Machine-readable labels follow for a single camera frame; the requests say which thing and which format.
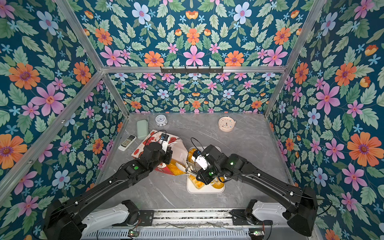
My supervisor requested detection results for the green glasses case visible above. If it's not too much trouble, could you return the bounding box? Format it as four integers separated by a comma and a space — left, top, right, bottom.
137, 120, 149, 140

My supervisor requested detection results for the fake bagel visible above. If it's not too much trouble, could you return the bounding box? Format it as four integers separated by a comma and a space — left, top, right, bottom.
211, 178, 225, 190

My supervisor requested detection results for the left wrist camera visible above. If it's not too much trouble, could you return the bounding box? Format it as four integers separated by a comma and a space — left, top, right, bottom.
159, 133, 170, 152

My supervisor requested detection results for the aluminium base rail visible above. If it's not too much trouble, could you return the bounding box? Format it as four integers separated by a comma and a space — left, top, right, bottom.
80, 207, 317, 229

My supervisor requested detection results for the white remote control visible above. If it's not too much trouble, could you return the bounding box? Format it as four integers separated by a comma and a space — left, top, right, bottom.
118, 135, 137, 152

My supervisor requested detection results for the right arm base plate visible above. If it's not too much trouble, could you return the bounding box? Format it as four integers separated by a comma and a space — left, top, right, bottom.
229, 209, 273, 226

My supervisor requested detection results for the black hook rail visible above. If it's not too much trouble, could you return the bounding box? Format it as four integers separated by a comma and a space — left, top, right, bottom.
160, 67, 224, 74

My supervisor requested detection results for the white round alarm clock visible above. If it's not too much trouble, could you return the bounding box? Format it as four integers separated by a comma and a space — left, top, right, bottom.
155, 115, 168, 127

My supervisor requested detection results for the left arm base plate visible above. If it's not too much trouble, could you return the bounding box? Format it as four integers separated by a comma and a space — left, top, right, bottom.
113, 210, 155, 227

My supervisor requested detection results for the yellow fake bread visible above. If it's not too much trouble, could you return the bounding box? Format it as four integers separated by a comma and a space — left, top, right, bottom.
167, 162, 185, 176

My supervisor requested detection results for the braided fake bread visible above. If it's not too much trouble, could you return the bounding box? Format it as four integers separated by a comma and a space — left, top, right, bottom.
190, 176, 205, 190

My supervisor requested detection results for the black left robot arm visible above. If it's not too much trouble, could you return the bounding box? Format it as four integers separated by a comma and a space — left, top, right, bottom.
43, 142, 173, 240

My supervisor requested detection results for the white rectangular tray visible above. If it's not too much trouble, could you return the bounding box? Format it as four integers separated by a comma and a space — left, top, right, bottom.
186, 146, 226, 194

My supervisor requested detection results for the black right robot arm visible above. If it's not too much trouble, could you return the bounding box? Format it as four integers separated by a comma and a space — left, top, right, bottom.
186, 145, 319, 237

